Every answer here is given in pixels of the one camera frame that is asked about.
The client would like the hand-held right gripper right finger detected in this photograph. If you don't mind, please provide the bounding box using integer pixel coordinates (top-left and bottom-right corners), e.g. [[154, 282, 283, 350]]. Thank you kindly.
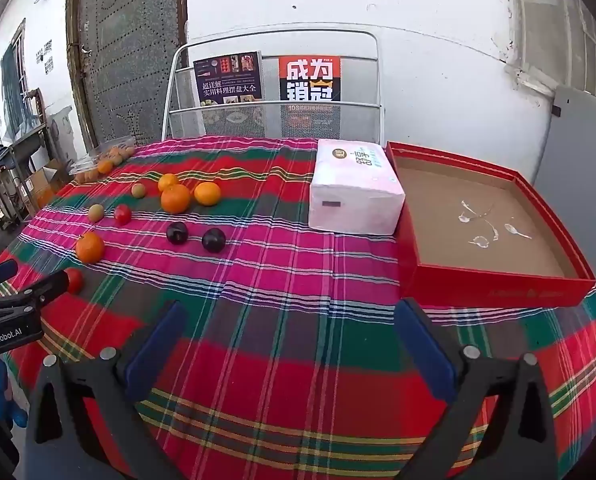
[[394, 297, 571, 480]]

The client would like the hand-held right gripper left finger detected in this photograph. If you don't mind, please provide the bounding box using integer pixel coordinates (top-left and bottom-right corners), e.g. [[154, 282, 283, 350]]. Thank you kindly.
[[25, 300, 189, 480]]

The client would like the large orange with stem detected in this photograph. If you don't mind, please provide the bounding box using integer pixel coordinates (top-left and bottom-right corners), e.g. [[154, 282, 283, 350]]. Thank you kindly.
[[75, 231, 105, 264]]

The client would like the red cardboard box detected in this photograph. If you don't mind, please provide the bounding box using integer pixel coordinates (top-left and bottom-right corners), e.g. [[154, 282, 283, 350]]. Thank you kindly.
[[385, 141, 596, 308]]

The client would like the deep orange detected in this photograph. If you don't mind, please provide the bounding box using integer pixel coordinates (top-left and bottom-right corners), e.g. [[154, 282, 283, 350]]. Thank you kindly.
[[160, 184, 192, 215]]

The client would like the yellow-orange orange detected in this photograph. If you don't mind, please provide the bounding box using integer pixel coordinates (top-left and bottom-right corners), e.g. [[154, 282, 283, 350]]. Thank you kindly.
[[194, 181, 222, 207]]

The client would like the person's left hand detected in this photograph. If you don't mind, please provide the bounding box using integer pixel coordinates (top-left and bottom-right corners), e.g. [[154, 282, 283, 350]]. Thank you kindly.
[[0, 359, 29, 429]]

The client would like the brown cardboard carton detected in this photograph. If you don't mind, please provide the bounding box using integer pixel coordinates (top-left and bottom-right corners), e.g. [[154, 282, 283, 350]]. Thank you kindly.
[[28, 159, 73, 211]]

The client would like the cluttered metal rack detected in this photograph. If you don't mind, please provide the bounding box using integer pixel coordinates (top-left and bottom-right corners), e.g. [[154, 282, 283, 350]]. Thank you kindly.
[[0, 87, 48, 241]]

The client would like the clear plastic fruit container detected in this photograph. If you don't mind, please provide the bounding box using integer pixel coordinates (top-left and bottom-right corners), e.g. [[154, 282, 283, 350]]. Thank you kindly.
[[70, 135, 134, 184]]

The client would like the plaid tablecloth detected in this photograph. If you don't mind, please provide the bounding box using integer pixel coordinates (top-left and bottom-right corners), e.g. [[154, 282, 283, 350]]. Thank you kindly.
[[0, 135, 596, 480]]

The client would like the pink white tissue pack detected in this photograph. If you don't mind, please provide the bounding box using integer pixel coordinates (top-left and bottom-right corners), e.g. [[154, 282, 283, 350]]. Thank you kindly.
[[308, 138, 406, 235]]

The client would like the blue-curtained window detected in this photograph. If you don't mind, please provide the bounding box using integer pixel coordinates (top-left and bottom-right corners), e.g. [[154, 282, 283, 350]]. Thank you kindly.
[[0, 19, 28, 106]]

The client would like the grey metal mesh chair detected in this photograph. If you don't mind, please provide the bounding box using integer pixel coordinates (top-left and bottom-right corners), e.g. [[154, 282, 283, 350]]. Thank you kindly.
[[161, 30, 385, 143]]

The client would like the studded metal door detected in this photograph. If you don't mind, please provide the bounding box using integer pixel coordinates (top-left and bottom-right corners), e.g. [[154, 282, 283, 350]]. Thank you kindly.
[[66, 0, 189, 153]]

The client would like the grey folded panel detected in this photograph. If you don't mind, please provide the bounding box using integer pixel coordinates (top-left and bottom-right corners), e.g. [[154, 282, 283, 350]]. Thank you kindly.
[[532, 85, 596, 306]]

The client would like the dark cookbook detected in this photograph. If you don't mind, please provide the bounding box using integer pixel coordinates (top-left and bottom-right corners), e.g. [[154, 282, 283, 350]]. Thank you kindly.
[[193, 51, 266, 137]]

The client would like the red and black book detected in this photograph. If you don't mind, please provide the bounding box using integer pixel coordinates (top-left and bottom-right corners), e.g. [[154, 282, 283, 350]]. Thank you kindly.
[[278, 55, 342, 138]]

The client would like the barred window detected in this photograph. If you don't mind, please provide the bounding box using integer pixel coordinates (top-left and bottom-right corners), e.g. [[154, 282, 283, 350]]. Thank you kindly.
[[520, 0, 596, 106]]

